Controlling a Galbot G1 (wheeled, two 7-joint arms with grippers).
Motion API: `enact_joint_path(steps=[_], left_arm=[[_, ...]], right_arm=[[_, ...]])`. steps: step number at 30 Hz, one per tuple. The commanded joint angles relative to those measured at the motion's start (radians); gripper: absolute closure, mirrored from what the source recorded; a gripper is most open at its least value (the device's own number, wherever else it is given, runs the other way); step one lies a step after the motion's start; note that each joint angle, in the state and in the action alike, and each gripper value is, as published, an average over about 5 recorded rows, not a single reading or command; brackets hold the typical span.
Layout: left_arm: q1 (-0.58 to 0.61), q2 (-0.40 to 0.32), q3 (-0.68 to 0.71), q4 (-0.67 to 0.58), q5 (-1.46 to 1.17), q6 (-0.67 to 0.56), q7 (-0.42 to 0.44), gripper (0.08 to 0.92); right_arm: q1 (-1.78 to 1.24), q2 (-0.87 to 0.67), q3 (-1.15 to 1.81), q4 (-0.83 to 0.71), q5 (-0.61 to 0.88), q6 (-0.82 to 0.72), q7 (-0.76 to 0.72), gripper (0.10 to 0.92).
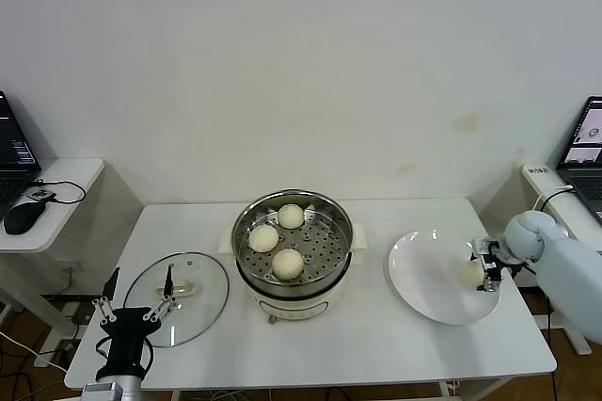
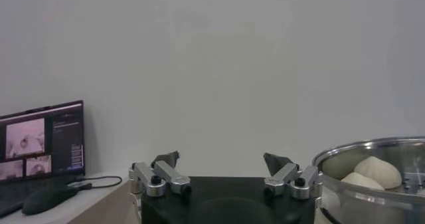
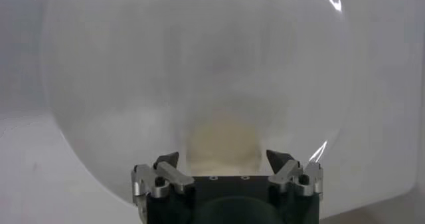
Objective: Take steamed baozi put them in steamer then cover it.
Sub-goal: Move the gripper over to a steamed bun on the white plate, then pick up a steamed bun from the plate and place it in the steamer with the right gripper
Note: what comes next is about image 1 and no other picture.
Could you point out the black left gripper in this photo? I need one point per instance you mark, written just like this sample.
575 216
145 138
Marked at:
127 330

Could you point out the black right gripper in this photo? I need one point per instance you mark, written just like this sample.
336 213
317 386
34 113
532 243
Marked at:
493 265

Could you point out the white steamed baozi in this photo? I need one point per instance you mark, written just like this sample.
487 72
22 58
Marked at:
290 216
263 237
287 264
470 274

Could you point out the glass pot lid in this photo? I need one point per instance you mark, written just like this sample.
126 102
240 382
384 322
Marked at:
197 288

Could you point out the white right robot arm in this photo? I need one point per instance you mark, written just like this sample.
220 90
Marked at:
564 269

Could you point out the steel steamer pot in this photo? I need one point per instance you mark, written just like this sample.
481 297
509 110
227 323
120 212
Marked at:
291 309

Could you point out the perforated steel steamer basket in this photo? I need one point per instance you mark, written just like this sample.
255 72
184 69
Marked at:
324 255

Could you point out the white round plate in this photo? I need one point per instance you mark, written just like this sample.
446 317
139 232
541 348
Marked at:
418 274

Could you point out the white side table with label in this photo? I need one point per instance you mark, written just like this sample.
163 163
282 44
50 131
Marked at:
536 184

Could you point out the white power strip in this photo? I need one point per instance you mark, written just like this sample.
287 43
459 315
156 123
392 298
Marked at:
49 359

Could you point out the grey laptop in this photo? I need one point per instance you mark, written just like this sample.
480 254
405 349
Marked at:
583 184

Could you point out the black computer mouse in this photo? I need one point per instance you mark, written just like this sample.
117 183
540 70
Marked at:
23 217

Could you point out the white side table with mouse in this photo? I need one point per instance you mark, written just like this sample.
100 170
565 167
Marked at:
70 175

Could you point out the black laptop beside mouse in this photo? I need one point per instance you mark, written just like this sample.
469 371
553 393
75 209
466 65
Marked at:
11 156

